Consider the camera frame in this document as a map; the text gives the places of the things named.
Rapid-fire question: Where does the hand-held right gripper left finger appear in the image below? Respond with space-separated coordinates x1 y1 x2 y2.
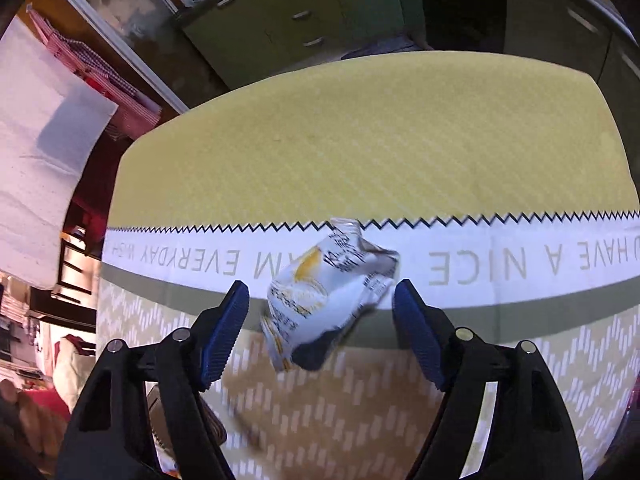
55 280 251 480

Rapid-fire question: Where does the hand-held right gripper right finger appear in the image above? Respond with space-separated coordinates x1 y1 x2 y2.
392 279 586 480

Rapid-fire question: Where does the white and yellow snack wrapper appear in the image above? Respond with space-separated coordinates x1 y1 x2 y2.
260 217 401 373

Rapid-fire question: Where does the yellow patterned tablecloth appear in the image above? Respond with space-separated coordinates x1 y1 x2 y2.
95 50 640 480

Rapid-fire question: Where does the white hanging cloth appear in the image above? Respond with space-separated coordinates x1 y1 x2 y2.
0 15 120 291

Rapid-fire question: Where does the red checked cloth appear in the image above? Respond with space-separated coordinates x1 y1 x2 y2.
27 5 163 141

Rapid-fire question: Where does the dark green cabinet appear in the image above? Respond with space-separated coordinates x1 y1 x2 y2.
502 0 640 176

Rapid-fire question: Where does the green kitchen cabinet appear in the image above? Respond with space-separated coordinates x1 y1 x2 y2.
180 0 421 88

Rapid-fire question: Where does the glass door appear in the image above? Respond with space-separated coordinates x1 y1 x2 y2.
47 0 211 111

